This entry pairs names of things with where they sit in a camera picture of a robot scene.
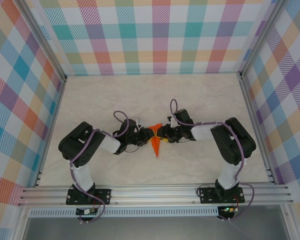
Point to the orange paper sheet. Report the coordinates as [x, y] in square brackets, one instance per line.
[156, 147]

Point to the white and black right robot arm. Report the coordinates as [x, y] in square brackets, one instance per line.
[202, 132]

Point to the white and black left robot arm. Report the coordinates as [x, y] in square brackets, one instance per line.
[111, 145]

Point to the grey metal shelf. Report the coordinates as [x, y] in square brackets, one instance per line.
[152, 228]

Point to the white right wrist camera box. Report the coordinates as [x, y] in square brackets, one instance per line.
[170, 121]

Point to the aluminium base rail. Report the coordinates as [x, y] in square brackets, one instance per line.
[152, 195]

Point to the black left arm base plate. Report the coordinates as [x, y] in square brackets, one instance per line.
[107, 193]

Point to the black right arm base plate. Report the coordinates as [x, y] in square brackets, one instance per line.
[205, 197]

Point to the aluminium side rail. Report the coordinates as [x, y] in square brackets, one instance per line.
[270, 175]
[38, 178]

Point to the aluminium corner post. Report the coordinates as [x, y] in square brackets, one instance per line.
[261, 42]
[43, 40]

